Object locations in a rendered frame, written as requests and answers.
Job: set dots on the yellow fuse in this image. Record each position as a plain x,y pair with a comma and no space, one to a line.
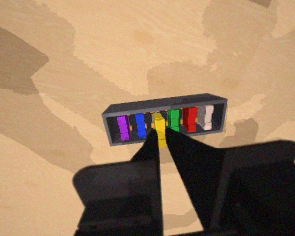
159,125

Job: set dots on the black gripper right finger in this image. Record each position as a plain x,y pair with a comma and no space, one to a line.
205,169

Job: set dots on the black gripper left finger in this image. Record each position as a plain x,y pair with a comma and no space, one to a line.
140,175

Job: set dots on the grey fuse block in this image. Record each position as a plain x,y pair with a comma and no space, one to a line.
199,114

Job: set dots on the green fuse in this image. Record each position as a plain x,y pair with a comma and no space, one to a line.
173,116

